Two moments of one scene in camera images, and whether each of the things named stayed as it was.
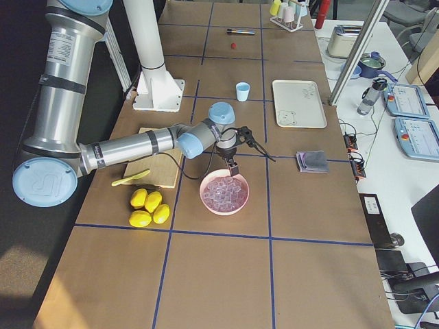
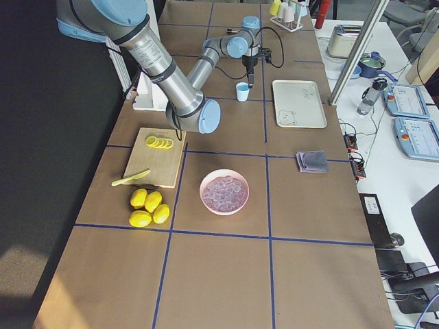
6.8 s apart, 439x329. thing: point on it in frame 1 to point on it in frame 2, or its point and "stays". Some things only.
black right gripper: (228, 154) to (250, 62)
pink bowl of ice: (222, 194) stays
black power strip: (357, 164) stays
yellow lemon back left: (138, 197) stays
